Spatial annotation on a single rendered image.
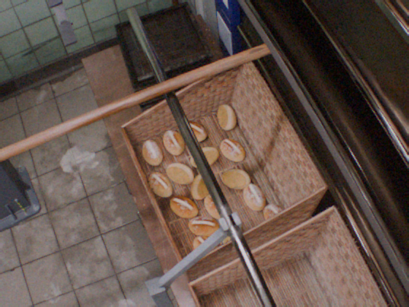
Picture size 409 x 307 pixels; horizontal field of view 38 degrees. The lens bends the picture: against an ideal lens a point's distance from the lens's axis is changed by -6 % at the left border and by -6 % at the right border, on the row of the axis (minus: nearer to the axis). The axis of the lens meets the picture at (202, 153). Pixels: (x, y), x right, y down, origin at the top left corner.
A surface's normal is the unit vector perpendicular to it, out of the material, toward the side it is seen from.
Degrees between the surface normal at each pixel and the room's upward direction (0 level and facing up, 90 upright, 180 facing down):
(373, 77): 70
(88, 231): 0
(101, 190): 0
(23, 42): 90
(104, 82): 0
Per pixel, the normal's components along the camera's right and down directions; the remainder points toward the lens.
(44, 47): 0.38, 0.79
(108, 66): -0.09, -0.48
